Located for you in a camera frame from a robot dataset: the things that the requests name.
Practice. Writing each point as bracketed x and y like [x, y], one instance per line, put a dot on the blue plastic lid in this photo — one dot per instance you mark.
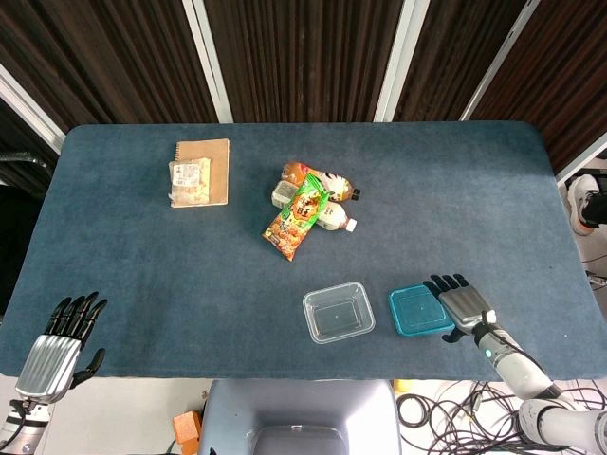
[417, 310]

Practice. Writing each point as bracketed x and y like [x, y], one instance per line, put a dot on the white shoe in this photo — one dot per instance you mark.
[581, 199]

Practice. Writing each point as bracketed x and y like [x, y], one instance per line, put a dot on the small clear box dark contents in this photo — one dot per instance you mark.
[283, 192]

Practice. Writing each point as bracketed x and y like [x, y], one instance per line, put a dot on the white partition frame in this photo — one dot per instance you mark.
[28, 111]
[208, 61]
[498, 61]
[396, 61]
[583, 163]

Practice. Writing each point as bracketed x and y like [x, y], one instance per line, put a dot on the kraft spiral notebook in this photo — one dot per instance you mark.
[219, 166]

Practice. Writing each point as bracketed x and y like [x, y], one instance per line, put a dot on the clear plastic container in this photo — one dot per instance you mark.
[337, 313]

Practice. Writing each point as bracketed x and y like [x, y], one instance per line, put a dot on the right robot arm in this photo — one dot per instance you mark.
[531, 379]

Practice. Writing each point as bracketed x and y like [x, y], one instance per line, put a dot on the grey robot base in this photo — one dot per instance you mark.
[299, 407]

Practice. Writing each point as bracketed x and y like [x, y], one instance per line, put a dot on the clear snack packet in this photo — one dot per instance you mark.
[190, 182]

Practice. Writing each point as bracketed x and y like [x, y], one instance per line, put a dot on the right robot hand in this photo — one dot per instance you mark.
[467, 305]

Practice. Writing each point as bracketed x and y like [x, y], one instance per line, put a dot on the green orange snack bag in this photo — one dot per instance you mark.
[296, 218]

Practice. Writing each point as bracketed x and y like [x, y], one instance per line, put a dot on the blue table cloth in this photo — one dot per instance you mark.
[189, 284]

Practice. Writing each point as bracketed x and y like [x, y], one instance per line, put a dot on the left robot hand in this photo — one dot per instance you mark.
[47, 365]

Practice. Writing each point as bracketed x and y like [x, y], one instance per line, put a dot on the yellow object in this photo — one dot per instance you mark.
[400, 385]

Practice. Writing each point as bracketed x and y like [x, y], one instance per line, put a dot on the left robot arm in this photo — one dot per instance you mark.
[21, 429]

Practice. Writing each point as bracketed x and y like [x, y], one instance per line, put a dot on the orange box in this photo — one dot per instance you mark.
[186, 424]

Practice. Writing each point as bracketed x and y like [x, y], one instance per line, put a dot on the brown tea bottle black cap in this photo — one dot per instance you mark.
[336, 182]

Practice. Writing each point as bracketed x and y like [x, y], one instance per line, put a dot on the milk tea bottle white cap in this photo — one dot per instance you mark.
[334, 216]

